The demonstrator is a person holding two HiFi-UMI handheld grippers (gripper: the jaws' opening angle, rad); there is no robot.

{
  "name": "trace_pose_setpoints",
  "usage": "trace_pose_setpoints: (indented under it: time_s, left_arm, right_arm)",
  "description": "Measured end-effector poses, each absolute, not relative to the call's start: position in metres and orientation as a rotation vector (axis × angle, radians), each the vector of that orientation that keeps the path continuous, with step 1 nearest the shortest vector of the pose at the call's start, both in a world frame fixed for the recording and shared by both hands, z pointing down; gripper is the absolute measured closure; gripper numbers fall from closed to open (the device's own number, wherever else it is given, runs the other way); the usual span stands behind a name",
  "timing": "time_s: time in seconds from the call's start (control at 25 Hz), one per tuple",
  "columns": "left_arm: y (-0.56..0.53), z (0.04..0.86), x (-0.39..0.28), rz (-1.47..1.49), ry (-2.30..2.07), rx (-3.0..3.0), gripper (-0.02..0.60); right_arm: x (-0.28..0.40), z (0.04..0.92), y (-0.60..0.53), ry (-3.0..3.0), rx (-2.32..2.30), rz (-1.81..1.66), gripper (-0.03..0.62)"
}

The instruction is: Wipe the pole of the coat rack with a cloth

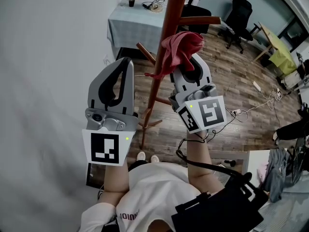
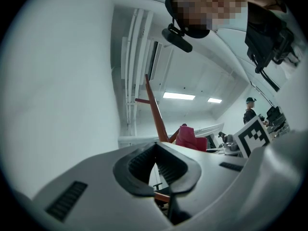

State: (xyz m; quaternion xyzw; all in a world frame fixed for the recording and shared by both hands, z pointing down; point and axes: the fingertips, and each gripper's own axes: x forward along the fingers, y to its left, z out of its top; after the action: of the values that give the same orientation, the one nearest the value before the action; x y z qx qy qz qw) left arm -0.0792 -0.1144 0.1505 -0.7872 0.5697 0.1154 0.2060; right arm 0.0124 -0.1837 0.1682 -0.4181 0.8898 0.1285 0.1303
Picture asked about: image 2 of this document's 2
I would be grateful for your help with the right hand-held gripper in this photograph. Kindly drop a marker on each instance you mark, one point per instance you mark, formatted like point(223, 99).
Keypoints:
point(272, 177)

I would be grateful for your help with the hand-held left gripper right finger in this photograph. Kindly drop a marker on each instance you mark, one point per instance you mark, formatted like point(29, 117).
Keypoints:
point(216, 177)

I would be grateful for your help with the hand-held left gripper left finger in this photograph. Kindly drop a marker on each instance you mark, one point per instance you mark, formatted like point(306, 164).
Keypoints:
point(96, 189)

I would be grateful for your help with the red cloth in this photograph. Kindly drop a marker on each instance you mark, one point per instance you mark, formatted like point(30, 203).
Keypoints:
point(188, 138)

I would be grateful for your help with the brown wooden coat rack pole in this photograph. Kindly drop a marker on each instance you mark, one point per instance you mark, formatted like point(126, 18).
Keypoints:
point(156, 114)

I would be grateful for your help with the grey device on desk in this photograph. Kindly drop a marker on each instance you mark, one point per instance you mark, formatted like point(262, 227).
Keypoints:
point(228, 141)

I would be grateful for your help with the black desk equipment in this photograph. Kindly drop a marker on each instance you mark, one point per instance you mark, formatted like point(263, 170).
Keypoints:
point(276, 117)

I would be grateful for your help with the small rectangular ceiling light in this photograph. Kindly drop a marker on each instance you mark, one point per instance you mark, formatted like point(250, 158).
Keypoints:
point(214, 100)

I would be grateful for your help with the large rectangular ceiling light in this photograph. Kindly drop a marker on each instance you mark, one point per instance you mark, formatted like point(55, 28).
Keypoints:
point(179, 95)

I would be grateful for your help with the white ceiling pipes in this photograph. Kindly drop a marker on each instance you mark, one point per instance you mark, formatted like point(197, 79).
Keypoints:
point(133, 64)

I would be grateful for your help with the white ceiling air conditioner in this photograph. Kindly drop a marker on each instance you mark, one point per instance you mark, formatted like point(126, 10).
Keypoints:
point(154, 59)

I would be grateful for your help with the black chest pack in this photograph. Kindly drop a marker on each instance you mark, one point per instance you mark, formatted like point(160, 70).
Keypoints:
point(264, 37)

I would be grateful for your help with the black head-mounted camera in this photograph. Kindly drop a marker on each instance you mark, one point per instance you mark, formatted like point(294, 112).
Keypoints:
point(176, 41)

